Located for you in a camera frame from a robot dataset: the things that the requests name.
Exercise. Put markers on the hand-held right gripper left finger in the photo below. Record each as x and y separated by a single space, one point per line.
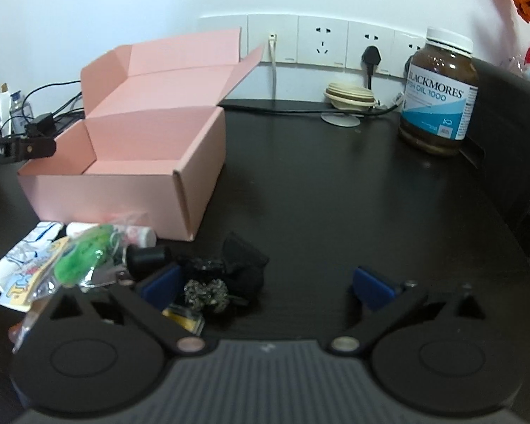
159 285

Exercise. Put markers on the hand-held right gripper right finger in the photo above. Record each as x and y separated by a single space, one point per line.
373 289

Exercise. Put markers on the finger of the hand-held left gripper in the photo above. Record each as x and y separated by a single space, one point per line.
35 148

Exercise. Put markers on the black capped item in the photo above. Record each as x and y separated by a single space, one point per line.
148 258

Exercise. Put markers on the small gold box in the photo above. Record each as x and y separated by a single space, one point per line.
183 318

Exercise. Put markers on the black lace scrunchie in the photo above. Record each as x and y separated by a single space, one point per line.
201 265

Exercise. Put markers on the sequin scrunchie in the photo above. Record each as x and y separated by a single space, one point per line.
205 296

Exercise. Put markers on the small white bottle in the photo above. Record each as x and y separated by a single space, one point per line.
143 235

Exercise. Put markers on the green item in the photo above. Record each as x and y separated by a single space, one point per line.
77 260

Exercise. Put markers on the black cloth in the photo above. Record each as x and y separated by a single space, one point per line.
243 265

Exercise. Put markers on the pink cardboard box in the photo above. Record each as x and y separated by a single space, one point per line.
115 203

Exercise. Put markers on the white printed packet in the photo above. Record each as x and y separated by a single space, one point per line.
17 269

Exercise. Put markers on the black desktop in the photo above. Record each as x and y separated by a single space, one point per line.
313 207

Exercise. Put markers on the black power adapter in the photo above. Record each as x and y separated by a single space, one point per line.
40 124

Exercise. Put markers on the small clear bottle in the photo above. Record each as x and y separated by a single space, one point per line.
21 110

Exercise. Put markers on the grey desk grommet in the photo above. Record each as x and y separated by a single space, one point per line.
341 120

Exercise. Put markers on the black desk shelf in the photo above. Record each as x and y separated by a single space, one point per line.
508 141

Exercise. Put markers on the brown supplement bottle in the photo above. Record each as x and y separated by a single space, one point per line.
437 97

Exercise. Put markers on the black wall plug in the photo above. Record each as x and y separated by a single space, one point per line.
371 57

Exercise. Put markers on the white wall socket strip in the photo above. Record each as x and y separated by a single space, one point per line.
274 26

